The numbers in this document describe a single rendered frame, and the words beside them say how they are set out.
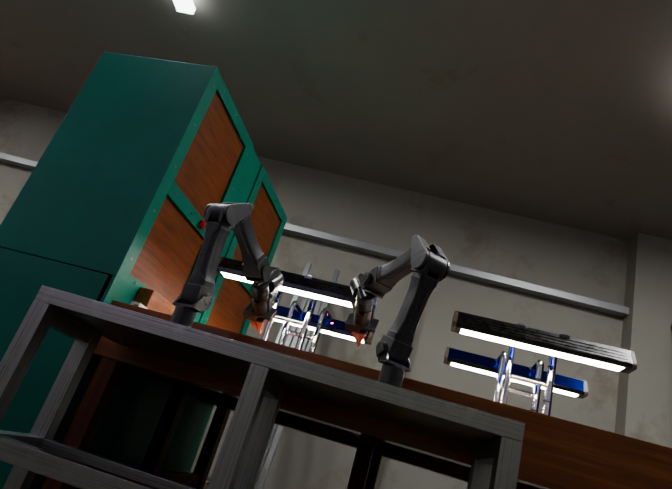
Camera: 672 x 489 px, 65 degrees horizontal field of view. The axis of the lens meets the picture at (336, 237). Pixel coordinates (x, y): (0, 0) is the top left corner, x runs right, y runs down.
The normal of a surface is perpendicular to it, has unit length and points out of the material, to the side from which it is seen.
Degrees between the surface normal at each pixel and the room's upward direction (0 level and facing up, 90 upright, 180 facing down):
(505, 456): 90
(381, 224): 90
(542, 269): 90
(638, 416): 90
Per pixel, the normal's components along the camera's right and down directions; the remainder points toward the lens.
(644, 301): -0.04, -0.41
